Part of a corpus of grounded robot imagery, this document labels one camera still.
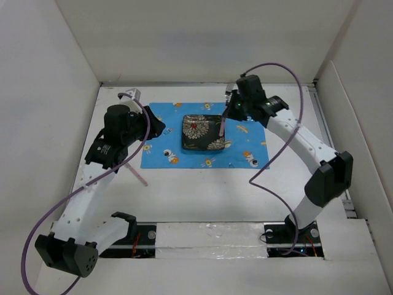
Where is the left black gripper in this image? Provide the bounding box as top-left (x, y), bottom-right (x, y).
top-left (122, 106), bottom-right (165, 146)

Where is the pink-handled fork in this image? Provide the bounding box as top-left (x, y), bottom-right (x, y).
top-left (219, 83), bottom-right (234, 137)

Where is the blue space-print cloth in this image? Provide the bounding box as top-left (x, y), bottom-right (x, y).
top-left (141, 103), bottom-right (269, 169)

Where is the black floral square plate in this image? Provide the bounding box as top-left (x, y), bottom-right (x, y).
top-left (181, 114), bottom-right (225, 152)

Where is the pink-handled knife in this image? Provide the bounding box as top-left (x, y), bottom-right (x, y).
top-left (125, 163), bottom-right (148, 187)

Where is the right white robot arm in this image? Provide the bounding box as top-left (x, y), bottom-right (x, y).
top-left (223, 75), bottom-right (354, 242)

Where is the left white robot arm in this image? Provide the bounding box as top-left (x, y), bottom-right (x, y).
top-left (34, 104), bottom-right (165, 278)

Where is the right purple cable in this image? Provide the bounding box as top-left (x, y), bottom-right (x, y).
top-left (239, 62), bottom-right (305, 256)

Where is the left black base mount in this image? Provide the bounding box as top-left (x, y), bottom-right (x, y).
top-left (100, 223), bottom-right (157, 259)

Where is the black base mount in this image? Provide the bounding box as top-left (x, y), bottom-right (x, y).
top-left (100, 223), bottom-right (157, 259)
top-left (259, 222), bottom-right (324, 258)

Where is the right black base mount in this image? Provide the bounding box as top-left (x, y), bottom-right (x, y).
top-left (259, 222), bottom-right (324, 258)

